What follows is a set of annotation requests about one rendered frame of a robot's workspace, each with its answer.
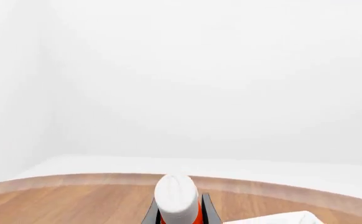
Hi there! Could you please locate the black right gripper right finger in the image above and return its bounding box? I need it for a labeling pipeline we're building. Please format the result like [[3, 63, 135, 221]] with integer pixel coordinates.
[[201, 192, 223, 224]]

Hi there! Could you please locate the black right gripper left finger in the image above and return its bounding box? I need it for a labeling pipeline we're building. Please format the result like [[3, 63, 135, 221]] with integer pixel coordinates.
[[141, 198, 162, 224]]

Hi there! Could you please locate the red ketchup bottle white cap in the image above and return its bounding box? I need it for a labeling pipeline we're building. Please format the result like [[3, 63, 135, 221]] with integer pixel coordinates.
[[154, 174, 204, 224]]

